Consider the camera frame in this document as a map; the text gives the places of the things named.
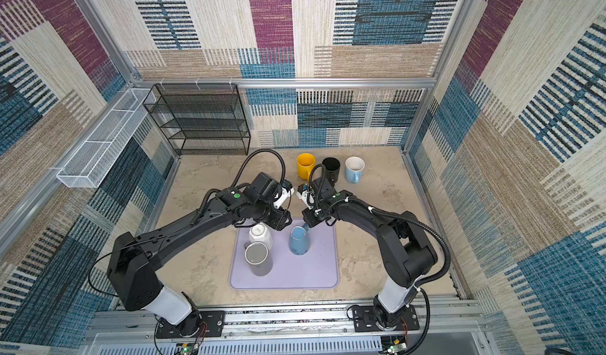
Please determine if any teal dotted floral mug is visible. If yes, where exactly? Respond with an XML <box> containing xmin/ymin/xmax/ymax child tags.
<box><xmin>289</xmin><ymin>226</ymin><xmax>310</xmax><ymax>256</ymax></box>

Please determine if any yellow mug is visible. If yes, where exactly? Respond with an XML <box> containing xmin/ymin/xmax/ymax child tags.
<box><xmin>296</xmin><ymin>153</ymin><xmax>316</xmax><ymax>181</ymax></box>

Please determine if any black mug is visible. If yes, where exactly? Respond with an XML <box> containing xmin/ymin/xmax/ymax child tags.
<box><xmin>322</xmin><ymin>157</ymin><xmax>341</xmax><ymax>186</ymax></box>

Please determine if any light blue mug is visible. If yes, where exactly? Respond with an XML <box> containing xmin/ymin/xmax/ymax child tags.
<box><xmin>345</xmin><ymin>156</ymin><xmax>365</xmax><ymax>184</ymax></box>

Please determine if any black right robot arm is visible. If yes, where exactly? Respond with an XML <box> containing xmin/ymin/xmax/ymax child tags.
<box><xmin>302</xmin><ymin>191</ymin><xmax>438</xmax><ymax>320</ymax></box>

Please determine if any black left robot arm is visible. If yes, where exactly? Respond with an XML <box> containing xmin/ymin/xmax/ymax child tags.
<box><xmin>107</xmin><ymin>173</ymin><xmax>294</xmax><ymax>337</ymax></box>

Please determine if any white pink mug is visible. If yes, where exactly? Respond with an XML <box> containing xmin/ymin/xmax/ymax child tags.
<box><xmin>249</xmin><ymin>222</ymin><xmax>274</xmax><ymax>251</ymax></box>

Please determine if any grey mug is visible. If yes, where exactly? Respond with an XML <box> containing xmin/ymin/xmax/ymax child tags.
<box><xmin>245</xmin><ymin>241</ymin><xmax>273</xmax><ymax>277</ymax></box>

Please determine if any lavender tray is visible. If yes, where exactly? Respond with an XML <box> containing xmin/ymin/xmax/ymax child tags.
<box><xmin>230</xmin><ymin>219</ymin><xmax>339</xmax><ymax>290</ymax></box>

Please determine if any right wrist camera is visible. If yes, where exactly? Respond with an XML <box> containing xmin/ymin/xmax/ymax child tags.
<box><xmin>297</xmin><ymin>184</ymin><xmax>320</xmax><ymax>210</ymax></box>

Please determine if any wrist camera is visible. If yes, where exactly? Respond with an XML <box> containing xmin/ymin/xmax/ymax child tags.
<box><xmin>273</xmin><ymin>180</ymin><xmax>295</xmax><ymax>208</ymax></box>
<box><xmin>297</xmin><ymin>184</ymin><xmax>320</xmax><ymax>210</ymax></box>

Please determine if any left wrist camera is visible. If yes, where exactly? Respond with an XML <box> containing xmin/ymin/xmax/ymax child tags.
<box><xmin>273</xmin><ymin>180</ymin><xmax>295</xmax><ymax>208</ymax></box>

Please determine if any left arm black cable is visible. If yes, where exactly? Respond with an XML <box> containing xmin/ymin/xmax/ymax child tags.
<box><xmin>188</xmin><ymin>148</ymin><xmax>287</xmax><ymax>226</ymax></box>

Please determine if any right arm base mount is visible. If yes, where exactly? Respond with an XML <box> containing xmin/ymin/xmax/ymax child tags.
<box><xmin>346</xmin><ymin>304</ymin><xmax>420</xmax><ymax>332</ymax></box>

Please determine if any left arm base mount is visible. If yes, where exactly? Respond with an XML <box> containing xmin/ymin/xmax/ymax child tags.
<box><xmin>155</xmin><ymin>308</ymin><xmax>226</xmax><ymax>340</ymax></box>

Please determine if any black wire mesh shelf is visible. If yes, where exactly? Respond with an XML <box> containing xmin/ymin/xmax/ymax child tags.
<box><xmin>143</xmin><ymin>83</ymin><xmax>251</xmax><ymax>156</ymax></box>

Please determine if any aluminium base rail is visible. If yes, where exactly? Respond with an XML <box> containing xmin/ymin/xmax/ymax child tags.
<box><xmin>79</xmin><ymin>296</ymin><xmax>499</xmax><ymax>354</ymax></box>

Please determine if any white wire mesh basket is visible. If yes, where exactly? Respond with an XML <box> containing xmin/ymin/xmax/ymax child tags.
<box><xmin>57</xmin><ymin>88</ymin><xmax>150</xmax><ymax>189</ymax></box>

